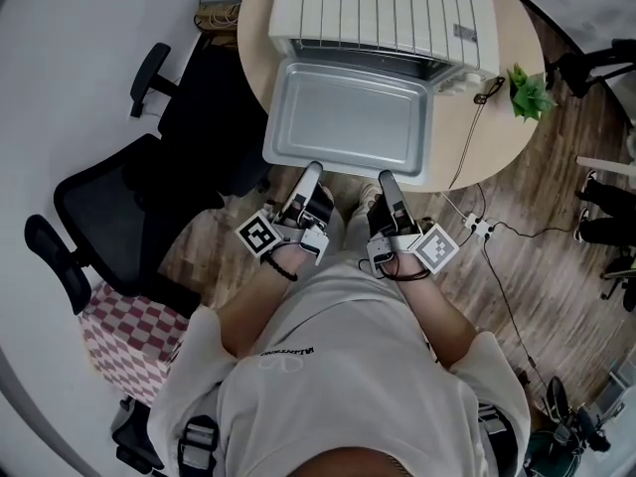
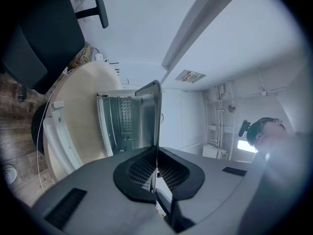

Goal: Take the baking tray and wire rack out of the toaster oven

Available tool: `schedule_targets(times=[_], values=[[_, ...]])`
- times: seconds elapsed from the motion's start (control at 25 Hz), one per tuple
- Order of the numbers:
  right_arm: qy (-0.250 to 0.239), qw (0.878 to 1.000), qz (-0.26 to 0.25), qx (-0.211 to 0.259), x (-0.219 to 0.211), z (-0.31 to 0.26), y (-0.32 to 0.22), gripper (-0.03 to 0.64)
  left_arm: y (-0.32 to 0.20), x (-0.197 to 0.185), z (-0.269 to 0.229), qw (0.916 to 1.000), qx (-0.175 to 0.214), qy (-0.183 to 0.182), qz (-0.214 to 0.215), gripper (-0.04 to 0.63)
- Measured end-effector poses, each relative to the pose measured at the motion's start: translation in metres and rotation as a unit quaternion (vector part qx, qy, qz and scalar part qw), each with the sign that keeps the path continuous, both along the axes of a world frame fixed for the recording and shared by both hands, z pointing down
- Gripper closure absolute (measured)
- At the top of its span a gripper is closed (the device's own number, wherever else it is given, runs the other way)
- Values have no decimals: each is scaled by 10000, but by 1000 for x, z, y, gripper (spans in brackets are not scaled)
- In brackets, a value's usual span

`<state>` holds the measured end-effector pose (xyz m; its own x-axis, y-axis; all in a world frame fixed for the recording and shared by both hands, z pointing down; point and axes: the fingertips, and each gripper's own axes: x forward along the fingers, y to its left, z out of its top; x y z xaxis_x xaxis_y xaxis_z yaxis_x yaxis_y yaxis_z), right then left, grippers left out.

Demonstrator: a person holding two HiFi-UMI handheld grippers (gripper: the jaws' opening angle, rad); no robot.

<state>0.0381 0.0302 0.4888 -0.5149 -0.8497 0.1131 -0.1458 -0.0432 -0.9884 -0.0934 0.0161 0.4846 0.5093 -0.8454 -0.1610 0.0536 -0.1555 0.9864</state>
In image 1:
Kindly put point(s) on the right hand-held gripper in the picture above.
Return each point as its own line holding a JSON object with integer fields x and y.
{"x": 436, "y": 249}

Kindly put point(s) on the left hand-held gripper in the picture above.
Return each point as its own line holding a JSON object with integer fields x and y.
{"x": 256, "y": 234}

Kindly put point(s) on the grey metal baking tray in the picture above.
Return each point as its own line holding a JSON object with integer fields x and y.
{"x": 348, "y": 117}

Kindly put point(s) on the white toaster oven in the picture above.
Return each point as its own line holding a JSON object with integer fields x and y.
{"x": 489, "y": 28}

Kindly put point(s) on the person's left forearm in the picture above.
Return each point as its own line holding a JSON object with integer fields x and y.
{"x": 258, "y": 311}

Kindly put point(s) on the person's right forearm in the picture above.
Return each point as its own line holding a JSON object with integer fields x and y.
{"x": 437, "y": 311}

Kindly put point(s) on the light grey trousers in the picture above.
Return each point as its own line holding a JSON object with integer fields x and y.
{"x": 348, "y": 236}

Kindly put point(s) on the white power strip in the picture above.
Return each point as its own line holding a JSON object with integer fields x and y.
{"x": 480, "y": 225}

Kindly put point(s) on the green plant in white pot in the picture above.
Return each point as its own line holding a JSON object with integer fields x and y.
{"x": 531, "y": 95}

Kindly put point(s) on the black mesh office chair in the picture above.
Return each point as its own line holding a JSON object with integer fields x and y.
{"x": 124, "y": 216}

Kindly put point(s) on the white t-shirt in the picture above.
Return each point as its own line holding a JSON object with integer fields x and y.
{"x": 348, "y": 390}

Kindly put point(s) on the pink checkered box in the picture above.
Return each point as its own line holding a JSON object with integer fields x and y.
{"x": 129, "y": 346}

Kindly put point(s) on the black swivel chair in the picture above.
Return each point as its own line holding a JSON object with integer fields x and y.
{"x": 621, "y": 276}

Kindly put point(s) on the person's chin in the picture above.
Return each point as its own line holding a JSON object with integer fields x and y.
{"x": 358, "y": 465}

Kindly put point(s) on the black equipment rig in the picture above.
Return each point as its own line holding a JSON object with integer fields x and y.
{"x": 571, "y": 415}

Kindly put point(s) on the white storage crate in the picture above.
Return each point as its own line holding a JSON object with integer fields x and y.
{"x": 616, "y": 388}

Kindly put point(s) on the dark green bag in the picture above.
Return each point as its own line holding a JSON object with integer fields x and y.
{"x": 546, "y": 452}

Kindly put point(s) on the black bag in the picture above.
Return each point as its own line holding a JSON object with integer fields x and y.
{"x": 136, "y": 435}

